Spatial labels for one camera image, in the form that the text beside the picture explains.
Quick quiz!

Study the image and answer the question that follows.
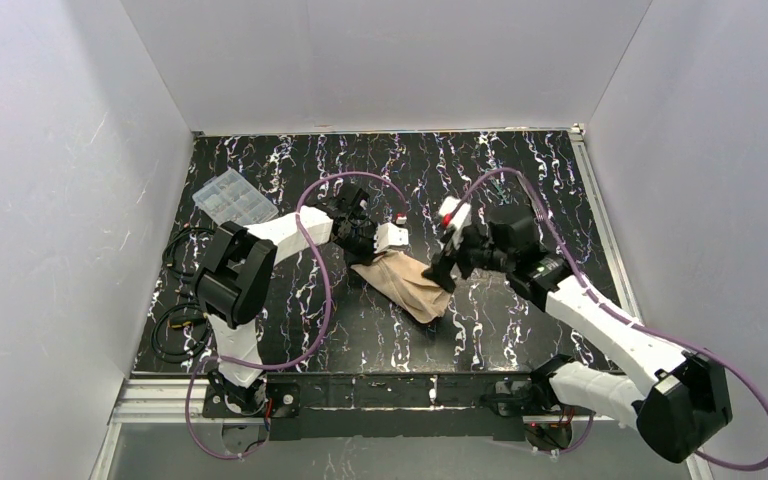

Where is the black coiled cable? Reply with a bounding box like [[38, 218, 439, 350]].
[[150, 225, 220, 366]]

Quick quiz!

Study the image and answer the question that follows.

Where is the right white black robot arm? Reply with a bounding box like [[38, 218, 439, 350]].
[[422, 197, 733, 463]]

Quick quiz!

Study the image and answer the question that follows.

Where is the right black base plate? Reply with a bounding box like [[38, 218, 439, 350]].
[[483, 379, 593, 417]]

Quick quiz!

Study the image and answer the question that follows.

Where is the purple cable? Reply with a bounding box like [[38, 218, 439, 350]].
[[183, 170, 412, 462], [446, 166, 768, 473]]

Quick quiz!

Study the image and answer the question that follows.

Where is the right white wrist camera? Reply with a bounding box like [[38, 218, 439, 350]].
[[438, 196, 472, 231]]

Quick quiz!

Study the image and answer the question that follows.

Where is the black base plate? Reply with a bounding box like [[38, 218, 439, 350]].
[[202, 374, 301, 419], [483, 379, 593, 417]]

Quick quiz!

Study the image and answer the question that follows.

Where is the aluminium frame rail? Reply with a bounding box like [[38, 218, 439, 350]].
[[110, 374, 698, 425]]

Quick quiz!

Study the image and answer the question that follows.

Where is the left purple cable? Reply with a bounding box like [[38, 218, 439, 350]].
[[183, 170, 412, 462]]

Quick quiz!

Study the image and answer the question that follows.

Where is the clear plastic screw box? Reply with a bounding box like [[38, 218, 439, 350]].
[[192, 169, 278, 226]]

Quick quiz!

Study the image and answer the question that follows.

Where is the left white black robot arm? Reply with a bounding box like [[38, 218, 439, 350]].
[[194, 183, 378, 388]]

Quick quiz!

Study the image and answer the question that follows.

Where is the beige cloth napkin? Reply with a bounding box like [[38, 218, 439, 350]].
[[351, 251, 452, 324]]

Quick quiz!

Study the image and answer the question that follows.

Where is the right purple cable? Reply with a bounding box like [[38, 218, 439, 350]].
[[446, 166, 768, 473]]

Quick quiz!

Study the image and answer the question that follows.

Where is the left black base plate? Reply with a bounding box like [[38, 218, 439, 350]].
[[202, 374, 301, 419]]

